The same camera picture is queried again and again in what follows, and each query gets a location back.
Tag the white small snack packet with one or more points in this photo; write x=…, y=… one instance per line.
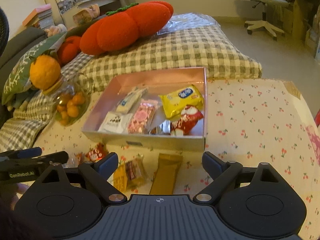
x=116, y=123

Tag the green leaf pattern pillow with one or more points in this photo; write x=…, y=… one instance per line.
x=18, y=80

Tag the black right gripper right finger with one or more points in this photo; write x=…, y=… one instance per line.
x=223, y=175

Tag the large orange citrus fruit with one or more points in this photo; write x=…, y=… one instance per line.
x=44, y=72

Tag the red white candy packet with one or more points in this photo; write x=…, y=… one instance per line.
x=190, y=116

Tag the silver foil snack packet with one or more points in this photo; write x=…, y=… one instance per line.
x=164, y=128

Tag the yellow snack bag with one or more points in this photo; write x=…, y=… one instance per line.
x=174, y=102

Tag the stack of books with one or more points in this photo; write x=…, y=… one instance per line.
x=40, y=17

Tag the small red pumpkin cushion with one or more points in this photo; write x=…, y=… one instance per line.
x=69, y=49

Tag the large red pumpkin cushion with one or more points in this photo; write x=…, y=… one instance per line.
x=123, y=27

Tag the clear bread roll packet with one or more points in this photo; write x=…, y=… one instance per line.
x=125, y=104

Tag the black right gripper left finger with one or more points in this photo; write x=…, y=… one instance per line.
x=96, y=176

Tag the orange clear cracker packet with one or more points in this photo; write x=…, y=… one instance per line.
x=130, y=174

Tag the glass jar with tangerines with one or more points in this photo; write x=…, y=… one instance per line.
x=69, y=98

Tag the cherry print tablecloth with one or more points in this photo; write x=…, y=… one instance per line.
x=249, y=121

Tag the clear plastic bag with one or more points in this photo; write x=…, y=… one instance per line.
x=187, y=21

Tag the pink snack packet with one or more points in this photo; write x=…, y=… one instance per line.
x=143, y=117

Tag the gold brown wafer bar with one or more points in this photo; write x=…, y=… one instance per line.
x=165, y=177

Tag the dark grey sofa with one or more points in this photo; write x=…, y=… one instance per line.
x=16, y=47

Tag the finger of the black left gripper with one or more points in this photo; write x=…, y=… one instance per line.
x=27, y=153
x=57, y=157

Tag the pink cardboard tray box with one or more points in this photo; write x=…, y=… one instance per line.
x=157, y=82

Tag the grey checked blanket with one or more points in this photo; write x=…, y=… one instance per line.
x=205, y=46

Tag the dark red snack packet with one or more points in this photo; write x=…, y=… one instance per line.
x=97, y=153

